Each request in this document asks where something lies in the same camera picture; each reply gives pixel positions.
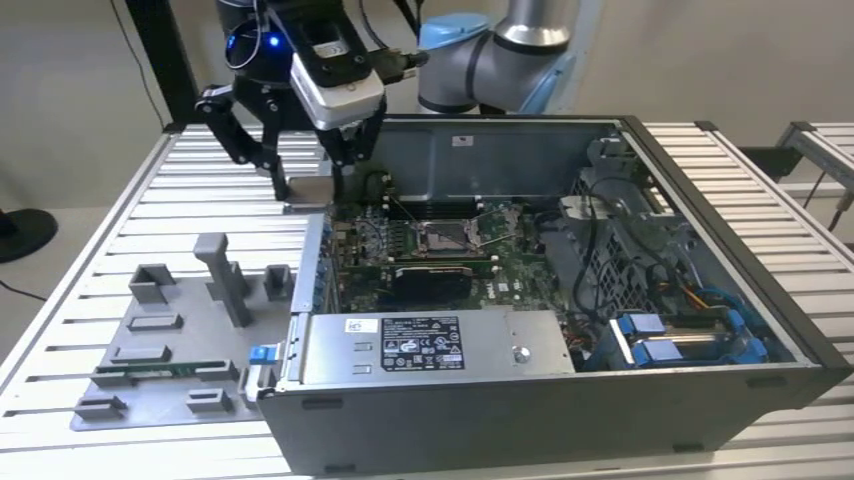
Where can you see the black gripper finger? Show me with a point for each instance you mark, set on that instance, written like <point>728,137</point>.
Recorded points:
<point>350,145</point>
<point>228,130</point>

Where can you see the silver square CPU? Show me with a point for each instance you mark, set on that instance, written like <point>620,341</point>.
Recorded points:
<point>310,190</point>

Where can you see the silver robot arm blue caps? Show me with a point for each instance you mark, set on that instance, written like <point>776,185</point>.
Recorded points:
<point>461,65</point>

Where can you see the black RAM slot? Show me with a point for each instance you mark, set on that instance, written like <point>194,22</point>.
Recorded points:
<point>434,202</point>

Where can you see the CPU socket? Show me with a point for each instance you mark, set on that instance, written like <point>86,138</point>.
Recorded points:
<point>444,240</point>

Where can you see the thin metal locking lever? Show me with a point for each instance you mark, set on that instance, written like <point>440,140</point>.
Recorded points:
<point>402,209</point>

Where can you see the black graphics card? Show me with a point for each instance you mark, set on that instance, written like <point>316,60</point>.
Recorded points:
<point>430,285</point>

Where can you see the grey parts rack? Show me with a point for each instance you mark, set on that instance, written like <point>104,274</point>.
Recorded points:
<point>194,310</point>

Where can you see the black round monitor stand base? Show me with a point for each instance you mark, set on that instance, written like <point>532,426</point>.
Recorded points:
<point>23,232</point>

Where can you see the green motherboard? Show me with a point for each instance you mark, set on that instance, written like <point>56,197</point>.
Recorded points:
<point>528,280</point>

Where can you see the hard disk in blue carrier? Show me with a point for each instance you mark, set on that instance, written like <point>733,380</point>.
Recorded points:
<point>261,354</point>

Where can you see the silver power supply unit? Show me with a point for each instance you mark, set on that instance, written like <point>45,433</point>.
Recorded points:
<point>535,330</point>

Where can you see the grey metal drive cage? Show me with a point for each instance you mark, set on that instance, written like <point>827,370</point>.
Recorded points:
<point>635,260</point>

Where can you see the green RAM stick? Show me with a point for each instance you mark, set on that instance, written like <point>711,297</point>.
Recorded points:
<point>161,370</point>

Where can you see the blue disk bay carrier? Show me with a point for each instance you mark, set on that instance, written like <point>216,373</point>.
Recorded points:
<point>657,350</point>
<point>644,323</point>

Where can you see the black open PC case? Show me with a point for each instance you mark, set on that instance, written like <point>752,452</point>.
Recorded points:
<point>468,425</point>

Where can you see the black box under side table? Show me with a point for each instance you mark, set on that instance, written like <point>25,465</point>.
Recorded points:
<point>768,162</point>

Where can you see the metal slat side table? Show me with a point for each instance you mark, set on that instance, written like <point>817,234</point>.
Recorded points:
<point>821,145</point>

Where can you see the silver black wrist camera box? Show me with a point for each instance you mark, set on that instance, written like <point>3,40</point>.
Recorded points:
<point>334,85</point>

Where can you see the black upright post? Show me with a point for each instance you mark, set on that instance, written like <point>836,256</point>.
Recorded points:
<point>161,60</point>

